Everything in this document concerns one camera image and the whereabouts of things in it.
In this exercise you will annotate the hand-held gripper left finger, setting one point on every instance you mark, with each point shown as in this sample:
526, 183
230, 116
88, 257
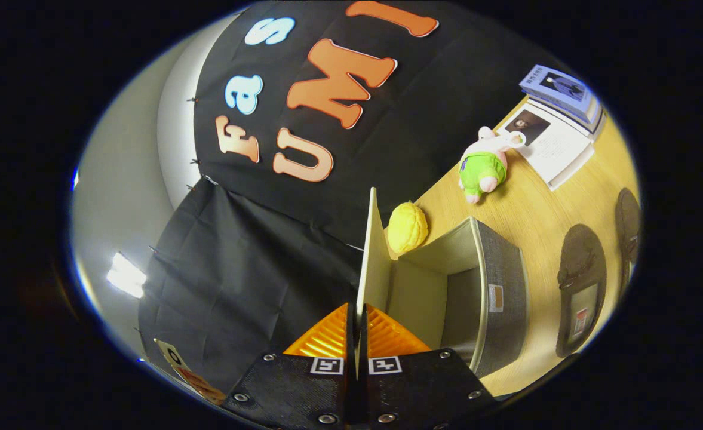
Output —
291, 388

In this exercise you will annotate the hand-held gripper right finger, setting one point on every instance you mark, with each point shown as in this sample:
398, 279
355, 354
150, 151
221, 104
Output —
423, 385

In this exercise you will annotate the grey fabric storage box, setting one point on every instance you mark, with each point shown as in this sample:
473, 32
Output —
500, 286

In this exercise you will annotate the brown fuzzy shoe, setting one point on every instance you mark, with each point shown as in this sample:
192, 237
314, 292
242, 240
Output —
629, 227
581, 263

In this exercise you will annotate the beige orange printed card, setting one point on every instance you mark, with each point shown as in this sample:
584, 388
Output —
193, 379

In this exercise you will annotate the yellow knitted ball toy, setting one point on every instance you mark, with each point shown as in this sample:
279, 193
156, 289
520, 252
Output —
408, 227

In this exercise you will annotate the bright ceiling light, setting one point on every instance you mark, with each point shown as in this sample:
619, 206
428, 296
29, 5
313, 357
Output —
125, 276

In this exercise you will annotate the pink plush toy green shirt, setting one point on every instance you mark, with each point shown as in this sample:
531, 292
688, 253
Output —
482, 167

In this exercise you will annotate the white book with portrait photo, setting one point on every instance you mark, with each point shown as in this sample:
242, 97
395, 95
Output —
557, 149

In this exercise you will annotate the blue-edged thick book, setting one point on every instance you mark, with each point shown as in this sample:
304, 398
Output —
593, 122

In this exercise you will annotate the blue cover book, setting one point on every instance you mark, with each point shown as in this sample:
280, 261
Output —
557, 86

